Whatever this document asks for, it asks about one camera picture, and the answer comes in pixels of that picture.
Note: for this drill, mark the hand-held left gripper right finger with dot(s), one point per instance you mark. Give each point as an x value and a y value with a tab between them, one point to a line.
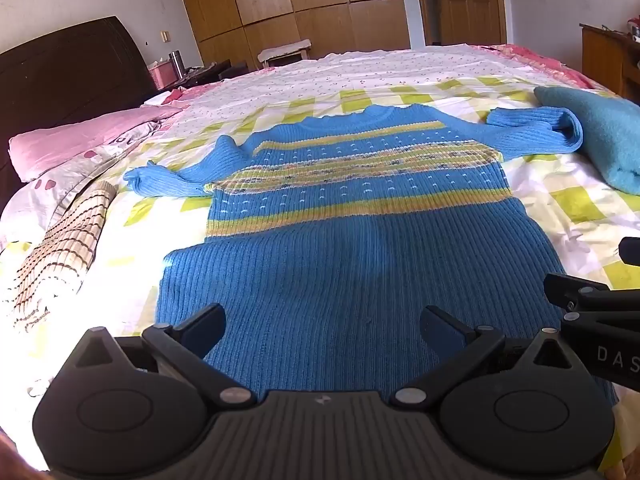
442	327

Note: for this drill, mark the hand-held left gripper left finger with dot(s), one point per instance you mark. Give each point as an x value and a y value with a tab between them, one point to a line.
202	327

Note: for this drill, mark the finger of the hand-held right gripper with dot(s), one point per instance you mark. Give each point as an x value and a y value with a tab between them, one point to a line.
575	290
631	249

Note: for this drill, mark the blue striped knit sweater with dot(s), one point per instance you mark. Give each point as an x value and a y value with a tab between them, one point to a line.
350	260

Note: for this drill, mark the yellow checked bed sheet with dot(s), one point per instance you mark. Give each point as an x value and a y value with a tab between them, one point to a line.
575	205

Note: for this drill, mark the folded teal cloth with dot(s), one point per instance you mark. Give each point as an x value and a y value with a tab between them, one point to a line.
605	130

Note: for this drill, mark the beige striped knit sweater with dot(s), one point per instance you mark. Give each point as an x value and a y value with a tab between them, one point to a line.
65	240

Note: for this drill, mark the wooden desk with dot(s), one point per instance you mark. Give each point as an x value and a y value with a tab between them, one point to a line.
605	55

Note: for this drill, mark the pink bed sheet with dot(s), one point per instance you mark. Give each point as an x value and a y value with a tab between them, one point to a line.
540	60

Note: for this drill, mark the pink pillow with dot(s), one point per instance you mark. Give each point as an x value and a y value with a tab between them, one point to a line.
75	140

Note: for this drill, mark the pink basket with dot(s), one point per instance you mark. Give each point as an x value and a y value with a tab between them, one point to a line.
162	76

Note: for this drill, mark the dark nightstand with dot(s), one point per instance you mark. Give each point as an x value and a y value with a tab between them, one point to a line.
210	72

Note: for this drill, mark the metal thermos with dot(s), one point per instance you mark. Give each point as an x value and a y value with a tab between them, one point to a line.
176	62

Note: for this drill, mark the white floral bed sheet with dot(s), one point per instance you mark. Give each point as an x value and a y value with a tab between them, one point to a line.
320	80

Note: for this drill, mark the wooden stool with cushion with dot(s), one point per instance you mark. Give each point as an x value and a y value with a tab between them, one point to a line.
285	50

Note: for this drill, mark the dark wooden headboard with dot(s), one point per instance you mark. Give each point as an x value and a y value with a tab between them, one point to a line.
65	70

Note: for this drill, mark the wooden door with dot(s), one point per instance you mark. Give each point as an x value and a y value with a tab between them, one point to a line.
465	0

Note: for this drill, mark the wooden wardrobe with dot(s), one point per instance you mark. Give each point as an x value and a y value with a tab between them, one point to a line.
300	0

